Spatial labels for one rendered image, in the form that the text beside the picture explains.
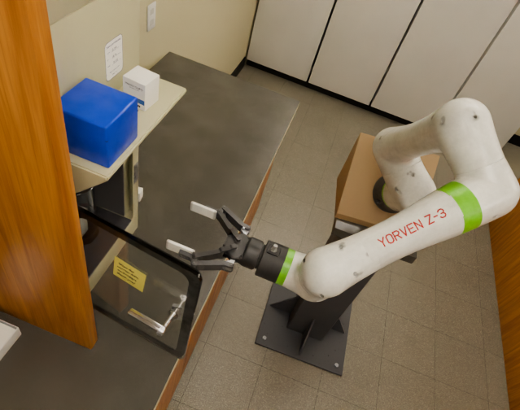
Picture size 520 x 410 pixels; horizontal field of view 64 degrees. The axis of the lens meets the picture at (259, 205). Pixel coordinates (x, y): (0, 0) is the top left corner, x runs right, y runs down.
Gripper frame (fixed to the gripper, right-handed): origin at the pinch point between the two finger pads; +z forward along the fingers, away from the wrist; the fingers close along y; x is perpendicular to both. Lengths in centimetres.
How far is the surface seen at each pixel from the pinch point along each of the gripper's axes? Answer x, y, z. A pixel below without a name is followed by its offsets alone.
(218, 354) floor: 123, -25, -18
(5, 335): 24.4, 32.2, 29.3
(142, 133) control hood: -28.6, 4.9, 8.9
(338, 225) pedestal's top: 29, -48, -43
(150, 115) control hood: -28.6, -0.9, 10.1
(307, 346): 121, -47, -60
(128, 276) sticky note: -2.7, 19.8, 3.4
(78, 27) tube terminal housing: -46, 6, 20
